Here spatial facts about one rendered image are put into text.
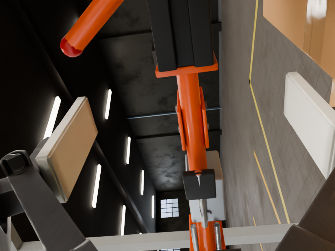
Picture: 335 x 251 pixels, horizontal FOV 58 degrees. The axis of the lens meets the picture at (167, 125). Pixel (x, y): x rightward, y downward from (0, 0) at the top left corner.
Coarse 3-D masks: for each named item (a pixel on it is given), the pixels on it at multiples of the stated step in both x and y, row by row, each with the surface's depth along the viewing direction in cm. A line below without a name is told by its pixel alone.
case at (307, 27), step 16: (272, 0) 42; (288, 0) 36; (304, 0) 31; (320, 0) 27; (272, 16) 43; (288, 16) 36; (304, 16) 31; (320, 16) 28; (288, 32) 37; (304, 32) 32; (320, 32) 28; (304, 48) 32; (320, 48) 28; (320, 64) 29
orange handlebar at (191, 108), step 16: (192, 80) 30; (192, 96) 30; (192, 112) 31; (192, 128) 32; (208, 128) 35; (192, 144) 33; (208, 144) 33; (192, 160) 35; (208, 224) 40; (208, 240) 41
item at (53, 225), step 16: (0, 160) 14; (16, 160) 14; (16, 176) 14; (32, 176) 14; (16, 192) 13; (32, 192) 12; (48, 192) 12; (32, 208) 12; (48, 208) 12; (32, 224) 11; (48, 224) 11; (64, 224) 11; (48, 240) 10; (64, 240) 10; (80, 240) 10
